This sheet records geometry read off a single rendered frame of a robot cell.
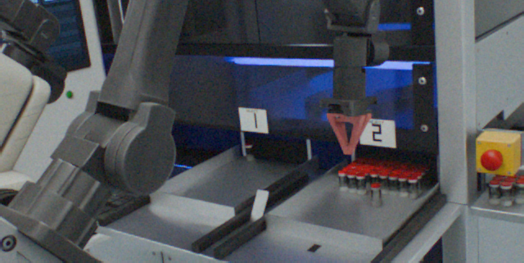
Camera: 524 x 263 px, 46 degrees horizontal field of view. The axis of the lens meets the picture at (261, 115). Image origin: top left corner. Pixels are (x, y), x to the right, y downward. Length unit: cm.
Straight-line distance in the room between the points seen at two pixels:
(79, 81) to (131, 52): 107
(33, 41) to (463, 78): 79
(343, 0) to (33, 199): 58
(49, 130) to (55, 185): 107
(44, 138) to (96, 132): 103
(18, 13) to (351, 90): 56
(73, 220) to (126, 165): 8
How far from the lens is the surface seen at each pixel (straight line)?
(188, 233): 131
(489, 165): 125
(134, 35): 68
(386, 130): 135
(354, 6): 102
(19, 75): 76
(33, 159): 170
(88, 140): 68
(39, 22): 109
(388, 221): 127
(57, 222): 63
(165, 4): 68
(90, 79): 176
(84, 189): 64
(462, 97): 126
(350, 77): 106
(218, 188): 151
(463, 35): 124
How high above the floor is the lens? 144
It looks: 15 degrees down
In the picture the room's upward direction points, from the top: 6 degrees counter-clockwise
